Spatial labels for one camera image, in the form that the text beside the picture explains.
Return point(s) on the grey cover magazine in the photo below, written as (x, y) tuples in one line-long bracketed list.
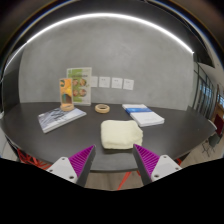
[(60, 118)]

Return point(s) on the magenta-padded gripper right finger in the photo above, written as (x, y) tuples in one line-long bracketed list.
[(153, 163)]

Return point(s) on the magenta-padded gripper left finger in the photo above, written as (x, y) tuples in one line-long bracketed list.
[(75, 163)]

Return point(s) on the white wall socket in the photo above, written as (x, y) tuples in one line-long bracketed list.
[(128, 84), (104, 82), (117, 83), (94, 81)]

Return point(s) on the acrylic stand with food menu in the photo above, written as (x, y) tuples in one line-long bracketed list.
[(83, 86)]

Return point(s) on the dark framed glass partition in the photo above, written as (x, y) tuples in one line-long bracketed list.
[(206, 90)]

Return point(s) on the beige masking tape roll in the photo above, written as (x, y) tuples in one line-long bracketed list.
[(96, 109)]

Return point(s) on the white book with blue band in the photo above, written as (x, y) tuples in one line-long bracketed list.
[(145, 116)]

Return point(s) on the cream fluffy towel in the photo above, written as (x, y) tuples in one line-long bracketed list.
[(121, 135)]

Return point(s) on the red metal table frame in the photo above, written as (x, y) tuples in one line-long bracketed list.
[(33, 161)]

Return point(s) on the curved ceiling light strip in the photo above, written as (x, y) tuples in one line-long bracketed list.
[(106, 14)]

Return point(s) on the dark chair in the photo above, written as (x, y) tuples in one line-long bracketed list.
[(211, 141)]

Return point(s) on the small sign on wooden base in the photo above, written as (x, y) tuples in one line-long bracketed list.
[(66, 93)]

